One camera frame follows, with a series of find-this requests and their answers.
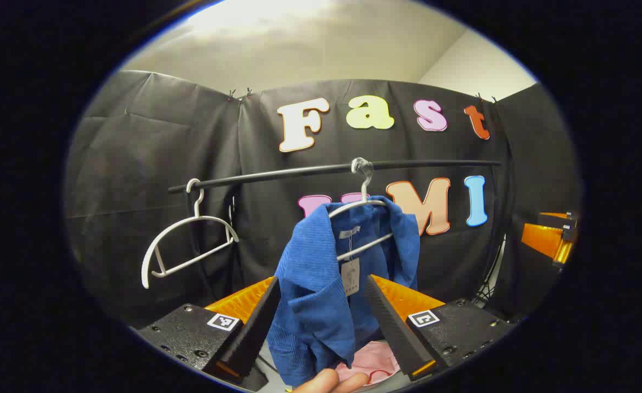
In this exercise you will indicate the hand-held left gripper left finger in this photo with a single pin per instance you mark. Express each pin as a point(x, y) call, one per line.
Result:
point(255, 333)

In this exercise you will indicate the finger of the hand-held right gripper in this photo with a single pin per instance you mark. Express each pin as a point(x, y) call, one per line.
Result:
point(569, 226)
point(544, 237)

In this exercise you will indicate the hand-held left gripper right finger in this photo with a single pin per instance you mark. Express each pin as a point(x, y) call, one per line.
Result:
point(394, 333)

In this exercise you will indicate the pink laundry hamper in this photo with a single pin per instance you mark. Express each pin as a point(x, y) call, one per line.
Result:
point(375, 357)

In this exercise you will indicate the blue knit garment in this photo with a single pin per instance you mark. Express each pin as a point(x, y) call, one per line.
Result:
point(310, 305)

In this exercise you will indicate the white plastic hanger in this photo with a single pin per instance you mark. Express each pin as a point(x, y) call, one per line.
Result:
point(197, 203)

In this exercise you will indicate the white hanger with taped hook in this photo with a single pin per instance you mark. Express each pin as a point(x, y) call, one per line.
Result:
point(363, 191)

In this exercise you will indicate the black backdrop cloth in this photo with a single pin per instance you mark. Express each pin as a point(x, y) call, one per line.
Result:
point(135, 164)

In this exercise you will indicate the black clothes rail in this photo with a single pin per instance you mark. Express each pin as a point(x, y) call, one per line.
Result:
point(299, 172)

